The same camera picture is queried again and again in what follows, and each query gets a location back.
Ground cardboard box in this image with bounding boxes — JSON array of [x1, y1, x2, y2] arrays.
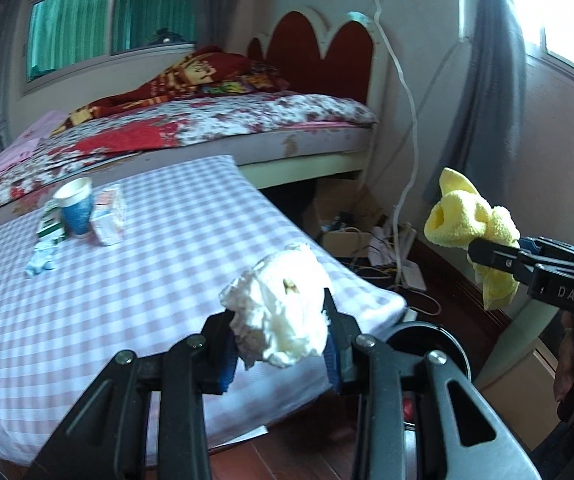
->
[[300, 182, 386, 252]]

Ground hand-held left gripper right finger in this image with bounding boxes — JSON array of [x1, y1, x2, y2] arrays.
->
[[319, 287, 542, 480]]

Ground green and white box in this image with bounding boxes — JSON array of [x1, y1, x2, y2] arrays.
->
[[36, 200, 68, 247]]

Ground blue paper cup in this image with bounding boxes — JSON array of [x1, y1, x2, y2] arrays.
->
[[52, 177, 96, 239]]

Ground power strip with cables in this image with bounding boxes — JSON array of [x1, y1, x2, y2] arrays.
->
[[352, 224, 419, 267]]

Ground yellow cloth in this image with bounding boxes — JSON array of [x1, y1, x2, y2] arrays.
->
[[424, 167, 522, 312]]

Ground floral bedsheet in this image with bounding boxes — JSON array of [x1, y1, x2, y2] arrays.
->
[[0, 91, 379, 227]]

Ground dark object on windowsill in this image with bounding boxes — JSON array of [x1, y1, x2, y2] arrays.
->
[[146, 29, 189, 47]]

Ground pale blue tissue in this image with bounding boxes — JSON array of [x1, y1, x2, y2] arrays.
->
[[23, 240, 59, 279]]

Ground white carton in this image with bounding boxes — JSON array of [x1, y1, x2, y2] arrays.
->
[[89, 185, 128, 247]]

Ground red and white headboard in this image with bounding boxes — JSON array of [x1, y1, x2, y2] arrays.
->
[[246, 6, 389, 112]]

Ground white router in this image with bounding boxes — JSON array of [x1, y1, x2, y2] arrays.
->
[[399, 259, 429, 292]]

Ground window with green curtain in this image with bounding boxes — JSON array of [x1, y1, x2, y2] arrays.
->
[[16, 0, 204, 94]]

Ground white tissue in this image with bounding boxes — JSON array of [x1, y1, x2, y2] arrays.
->
[[218, 242, 336, 371]]

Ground red printed blanket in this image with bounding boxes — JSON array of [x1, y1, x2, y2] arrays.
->
[[50, 46, 294, 137]]

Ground pink cloth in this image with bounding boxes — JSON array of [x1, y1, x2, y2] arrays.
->
[[0, 110, 69, 187]]

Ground white cable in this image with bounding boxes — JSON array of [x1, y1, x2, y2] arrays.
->
[[371, 0, 419, 292]]

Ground grey tied curtain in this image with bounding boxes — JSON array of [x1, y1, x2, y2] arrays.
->
[[446, 0, 534, 202]]

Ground white bed frame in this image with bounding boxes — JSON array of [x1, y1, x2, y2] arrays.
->
[[0, 121, 383, 242]]

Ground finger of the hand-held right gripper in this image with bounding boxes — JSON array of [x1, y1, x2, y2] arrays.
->
[[467, 235, 538, 284], [518, 236, 574, 273]]

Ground black trash bin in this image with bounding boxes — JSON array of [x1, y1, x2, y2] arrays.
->
[[386, 321, 472, 480]]

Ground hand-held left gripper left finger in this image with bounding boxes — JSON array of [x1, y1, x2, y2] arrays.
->
[[22, 310, 241, 480]]

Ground checked tablecloth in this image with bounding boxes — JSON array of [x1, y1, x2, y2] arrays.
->
[[0, 154, 409, 466]]

